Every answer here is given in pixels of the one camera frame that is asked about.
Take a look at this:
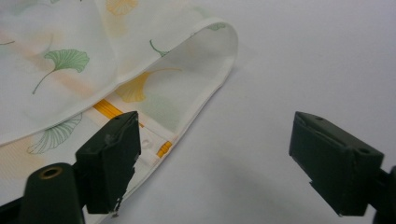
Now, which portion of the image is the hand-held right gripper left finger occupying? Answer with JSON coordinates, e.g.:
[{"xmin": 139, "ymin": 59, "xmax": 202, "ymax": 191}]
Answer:
[{"xmin": 75, "ymin": 110, "xmax": 142, "ymax": 217}]

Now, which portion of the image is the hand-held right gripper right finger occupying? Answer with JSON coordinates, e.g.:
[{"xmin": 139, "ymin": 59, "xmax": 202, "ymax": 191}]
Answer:
[{"xmin": 288, "ymin": 111, "xmax": 386, "ymax": 217}]

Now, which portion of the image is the white leaf-print pillowcase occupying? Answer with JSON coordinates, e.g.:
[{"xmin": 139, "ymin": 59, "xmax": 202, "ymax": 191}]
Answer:
[{"xmin": 0, "ymin": 0, "xmax": 239, "ymax": 224}]

